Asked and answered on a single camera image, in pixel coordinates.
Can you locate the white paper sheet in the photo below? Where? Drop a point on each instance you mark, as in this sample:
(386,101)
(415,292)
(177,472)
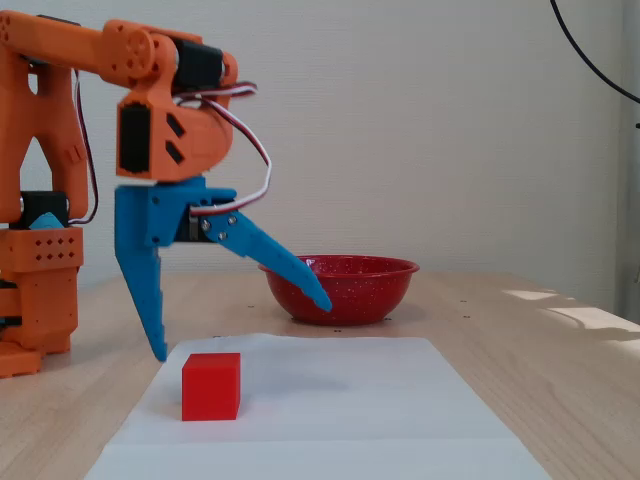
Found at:
(325,415)

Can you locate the red speckled bowl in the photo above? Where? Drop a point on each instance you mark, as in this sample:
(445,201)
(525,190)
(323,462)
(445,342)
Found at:
(365,295)

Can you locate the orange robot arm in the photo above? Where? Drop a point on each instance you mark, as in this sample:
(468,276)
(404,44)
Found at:
(45,125)

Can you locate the red cube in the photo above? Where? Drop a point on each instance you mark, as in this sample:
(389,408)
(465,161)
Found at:
(210,387)

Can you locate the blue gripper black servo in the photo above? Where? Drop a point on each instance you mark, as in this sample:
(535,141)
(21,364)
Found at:
(167,212)

